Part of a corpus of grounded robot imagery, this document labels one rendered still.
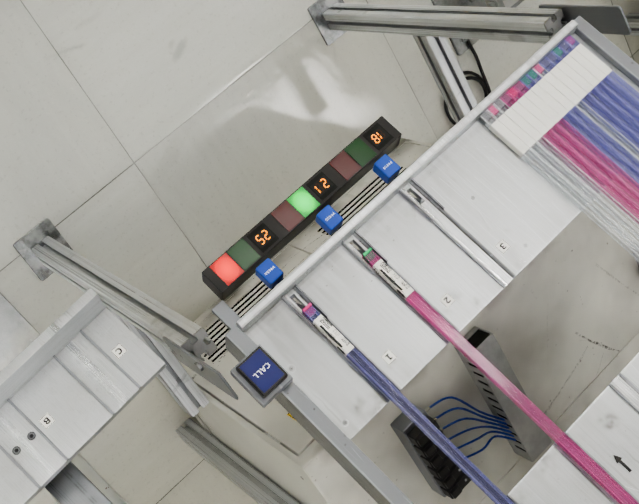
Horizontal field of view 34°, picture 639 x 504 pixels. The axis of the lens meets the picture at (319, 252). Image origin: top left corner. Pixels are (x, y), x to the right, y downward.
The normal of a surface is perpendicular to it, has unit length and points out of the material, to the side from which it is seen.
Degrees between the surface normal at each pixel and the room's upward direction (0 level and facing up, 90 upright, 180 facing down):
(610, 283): 0
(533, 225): 44
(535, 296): 0
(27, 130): 0
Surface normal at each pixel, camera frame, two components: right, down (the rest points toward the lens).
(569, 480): 0.07, -0.36
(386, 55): 0.54, 0.21
